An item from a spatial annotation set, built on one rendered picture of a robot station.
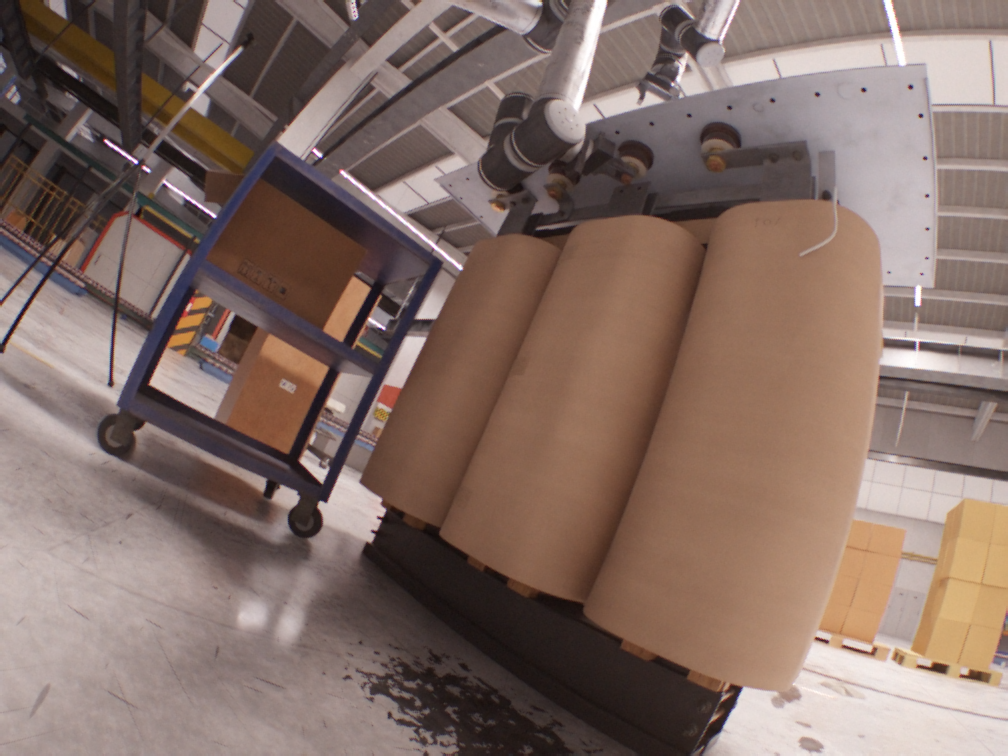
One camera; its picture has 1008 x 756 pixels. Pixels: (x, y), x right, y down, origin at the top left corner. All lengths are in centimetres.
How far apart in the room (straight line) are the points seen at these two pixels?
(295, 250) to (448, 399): 59
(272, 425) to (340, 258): 85
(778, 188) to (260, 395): 183
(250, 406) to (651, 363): 148
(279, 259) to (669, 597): 118
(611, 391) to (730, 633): 52
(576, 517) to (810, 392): 48
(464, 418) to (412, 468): 19
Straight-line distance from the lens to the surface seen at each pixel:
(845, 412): 81
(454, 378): 126
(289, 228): 133
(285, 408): 195
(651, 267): 107
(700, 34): 162
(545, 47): 168
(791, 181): 113
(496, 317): 130
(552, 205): 175
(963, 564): 542
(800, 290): 87
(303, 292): 131
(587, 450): 91
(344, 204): 133
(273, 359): 191
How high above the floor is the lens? 35
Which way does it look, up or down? 13 degrees up
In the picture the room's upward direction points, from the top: 24 degrees clockwise
